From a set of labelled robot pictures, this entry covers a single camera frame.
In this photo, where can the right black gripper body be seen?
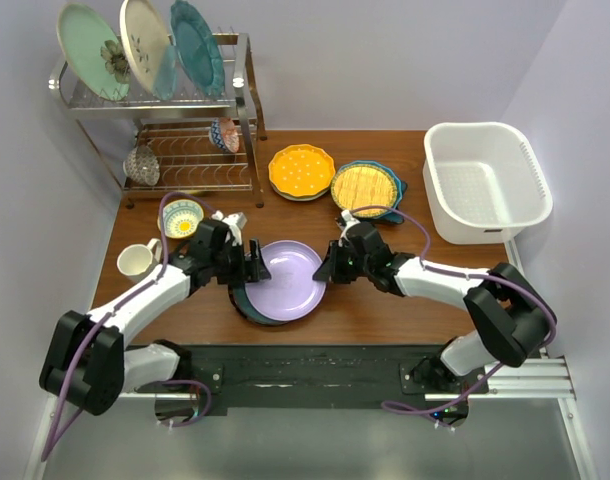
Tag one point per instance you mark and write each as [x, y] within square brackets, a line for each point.
[358, 267]

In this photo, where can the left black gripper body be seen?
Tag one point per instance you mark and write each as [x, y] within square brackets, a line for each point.
[229, 264]

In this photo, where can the dark blue speckled plate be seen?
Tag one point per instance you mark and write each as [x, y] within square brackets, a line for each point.
[245, 307]

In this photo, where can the purple plate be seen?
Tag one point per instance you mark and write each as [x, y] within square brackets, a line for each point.
[291, 293]

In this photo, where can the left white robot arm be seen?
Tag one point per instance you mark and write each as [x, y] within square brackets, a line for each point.
[89, 362]

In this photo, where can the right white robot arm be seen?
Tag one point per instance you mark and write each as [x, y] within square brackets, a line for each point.
[511, 320]

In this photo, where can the white plastic bin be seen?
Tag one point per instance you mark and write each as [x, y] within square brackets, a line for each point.
[483, 182]

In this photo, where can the yellow blue patterned bowl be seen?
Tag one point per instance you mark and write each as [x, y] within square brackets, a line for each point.
[180, 218]

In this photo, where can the dark blue scalloped plate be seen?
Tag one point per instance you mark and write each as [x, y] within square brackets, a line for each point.
[389, 218]

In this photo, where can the yellow woven pattern plate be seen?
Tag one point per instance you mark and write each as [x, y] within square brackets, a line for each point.
[366, 187]

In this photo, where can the cream ceramic mug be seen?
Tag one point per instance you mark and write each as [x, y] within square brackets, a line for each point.
[137, 261]

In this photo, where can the orange dotted plate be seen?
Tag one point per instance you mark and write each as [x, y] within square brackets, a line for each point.
[301, 170]

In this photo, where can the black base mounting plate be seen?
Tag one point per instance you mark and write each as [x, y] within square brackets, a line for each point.
[318, 376]

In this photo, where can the metal dish rack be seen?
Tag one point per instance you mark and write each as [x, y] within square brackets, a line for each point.
[177, 130]

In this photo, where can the grey patterned bowl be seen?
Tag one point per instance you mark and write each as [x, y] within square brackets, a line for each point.
[142, 166]

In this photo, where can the blue orange patterned bowl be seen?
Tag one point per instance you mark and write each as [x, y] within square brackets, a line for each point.
[223, 135]

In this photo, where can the small light blue plate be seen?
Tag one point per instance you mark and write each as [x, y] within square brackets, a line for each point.
[166, 77]

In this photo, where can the teal scalloped plate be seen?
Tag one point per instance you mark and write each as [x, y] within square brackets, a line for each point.
[197, 49]

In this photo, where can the mint green flower plate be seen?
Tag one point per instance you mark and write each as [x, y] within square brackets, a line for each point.
[93, 51]

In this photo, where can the cream floral plate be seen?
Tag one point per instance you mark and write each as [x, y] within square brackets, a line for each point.
[144, 36]

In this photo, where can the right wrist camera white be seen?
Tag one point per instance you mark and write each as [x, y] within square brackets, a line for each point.
[346, 221]

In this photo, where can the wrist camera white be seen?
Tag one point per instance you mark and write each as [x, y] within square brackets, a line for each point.
[346, 221]
[235, 222]

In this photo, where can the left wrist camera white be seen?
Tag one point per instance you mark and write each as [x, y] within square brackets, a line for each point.
[235, 222]

